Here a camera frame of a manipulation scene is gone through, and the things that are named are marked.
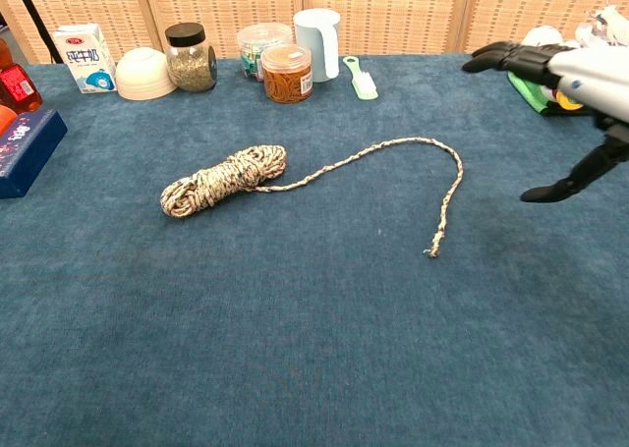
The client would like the plastic jar of rubber bands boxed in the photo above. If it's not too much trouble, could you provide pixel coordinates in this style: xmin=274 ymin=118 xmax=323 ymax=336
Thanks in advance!
xmin=259 ymin=44 xmax=315 ymax=104

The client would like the black tripod stand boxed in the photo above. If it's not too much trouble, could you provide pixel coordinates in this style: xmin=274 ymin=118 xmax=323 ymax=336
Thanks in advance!
xmin=8 ymin=0 xmax=66 ymax=65

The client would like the blue carpet table cover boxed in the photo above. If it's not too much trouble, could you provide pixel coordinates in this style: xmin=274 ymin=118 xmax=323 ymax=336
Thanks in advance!
xmin=0 ymin=52 xmax=629 ymax=447

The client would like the green cloth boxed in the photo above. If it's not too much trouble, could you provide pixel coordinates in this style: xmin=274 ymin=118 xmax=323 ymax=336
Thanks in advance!
xmin=507 ymin=70 xmax=594 ymax=118

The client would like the clear tub of coloured clips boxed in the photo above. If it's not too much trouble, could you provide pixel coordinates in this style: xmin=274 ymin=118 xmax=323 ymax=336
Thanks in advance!
xmin=236 ymin=22 xmax=295 ymax=83

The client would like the white blue milk carton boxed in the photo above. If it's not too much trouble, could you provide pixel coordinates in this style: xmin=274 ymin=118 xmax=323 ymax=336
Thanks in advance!
xmin=52 ymin=23 xmax=118 ymax=94

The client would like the glass jar with black lid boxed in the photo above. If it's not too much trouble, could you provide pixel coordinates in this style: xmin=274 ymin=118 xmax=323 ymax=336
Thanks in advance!
xmin=164 ymin=22 xmax=219 ymax=93

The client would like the dark blue printed box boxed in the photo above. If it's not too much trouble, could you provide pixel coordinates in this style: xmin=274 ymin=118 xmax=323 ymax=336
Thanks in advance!
xmin=0 ymin=108 xmax=69 ymax=200

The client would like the amber honey bottle red label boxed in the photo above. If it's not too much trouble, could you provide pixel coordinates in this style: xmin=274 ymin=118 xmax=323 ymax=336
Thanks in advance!
xmin=0 ymin=37 xmax=44 ymax=115

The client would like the white purple snack packet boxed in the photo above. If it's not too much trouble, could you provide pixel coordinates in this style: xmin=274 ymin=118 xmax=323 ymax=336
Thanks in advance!
xmin=574 ymin=22 xmax=604 ymax=49

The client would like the white bottle with yellow cap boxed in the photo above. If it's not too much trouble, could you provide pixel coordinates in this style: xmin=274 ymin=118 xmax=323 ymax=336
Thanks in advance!
xmin=521 ymin=24 xmax=585 ymax=112

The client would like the bamboo folding screen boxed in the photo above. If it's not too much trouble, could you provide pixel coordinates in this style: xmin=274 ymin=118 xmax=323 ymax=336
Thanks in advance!
xmin=0 ymin=0 xmax=629 ymax=66

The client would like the green scrubbing brush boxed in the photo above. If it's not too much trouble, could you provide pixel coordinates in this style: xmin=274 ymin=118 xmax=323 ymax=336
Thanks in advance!
xmin=342 ymin=55 xmax=380 ymax=101

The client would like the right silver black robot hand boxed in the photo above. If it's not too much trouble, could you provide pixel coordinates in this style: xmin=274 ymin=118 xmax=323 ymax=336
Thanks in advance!
xmin=461 ymin=40 xmax=629 ymax=203

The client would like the beige speckled braided rope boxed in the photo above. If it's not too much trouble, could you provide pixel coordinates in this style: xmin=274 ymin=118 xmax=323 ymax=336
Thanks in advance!
xmin=159 ymin=137 xmax=465 ymax=259

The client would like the upturned cream bowl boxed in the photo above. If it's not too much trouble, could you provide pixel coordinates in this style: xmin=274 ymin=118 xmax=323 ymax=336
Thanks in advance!
xmin=115 ymin=46 xmax=179 ymax=101

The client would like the pale blue plastic pitcher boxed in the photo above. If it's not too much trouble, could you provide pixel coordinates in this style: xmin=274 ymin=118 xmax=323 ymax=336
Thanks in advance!
xmin=292 ymin=8 xmax=342 ymax=84

